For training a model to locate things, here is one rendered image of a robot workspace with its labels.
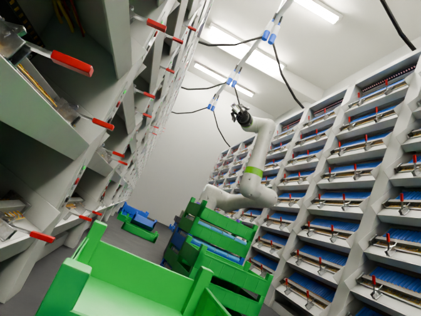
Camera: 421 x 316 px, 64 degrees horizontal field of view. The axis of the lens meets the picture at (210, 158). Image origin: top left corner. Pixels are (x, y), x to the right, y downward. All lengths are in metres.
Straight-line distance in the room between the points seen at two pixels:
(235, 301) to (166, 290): 0.72
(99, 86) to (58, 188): 0.24
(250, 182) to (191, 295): 1.53
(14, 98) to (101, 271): 0.29
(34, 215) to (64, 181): 0.09
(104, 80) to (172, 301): 0.49
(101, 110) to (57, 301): 0.57
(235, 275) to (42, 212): 0.71
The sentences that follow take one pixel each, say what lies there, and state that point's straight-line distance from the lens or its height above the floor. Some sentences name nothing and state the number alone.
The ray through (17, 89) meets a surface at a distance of 0.37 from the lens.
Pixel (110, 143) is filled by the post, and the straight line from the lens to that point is 1.48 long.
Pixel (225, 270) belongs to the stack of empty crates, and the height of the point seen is 0.19.
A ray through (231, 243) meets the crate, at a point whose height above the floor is 0.28.
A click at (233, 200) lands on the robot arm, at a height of 0.53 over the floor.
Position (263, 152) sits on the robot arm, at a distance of 2.14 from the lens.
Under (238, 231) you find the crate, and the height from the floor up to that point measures 0.34.
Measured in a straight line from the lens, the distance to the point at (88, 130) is 0.78.
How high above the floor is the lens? 0.30
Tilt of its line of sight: 11 degrees up
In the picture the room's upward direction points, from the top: 25 degrees clockwise
